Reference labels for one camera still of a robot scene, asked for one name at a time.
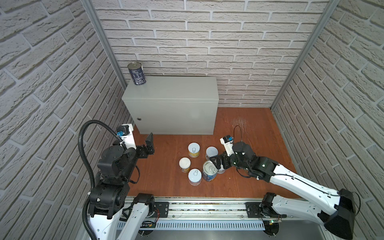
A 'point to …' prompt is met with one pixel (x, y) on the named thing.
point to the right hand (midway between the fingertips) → (217, 155)
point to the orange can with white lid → (184, 163)
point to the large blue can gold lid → (209, 171)
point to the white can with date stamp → (221, 171)
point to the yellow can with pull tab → (194, 149)
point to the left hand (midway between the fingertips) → (142, 132)
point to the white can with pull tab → (194, 176)
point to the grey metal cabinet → (179, 105)
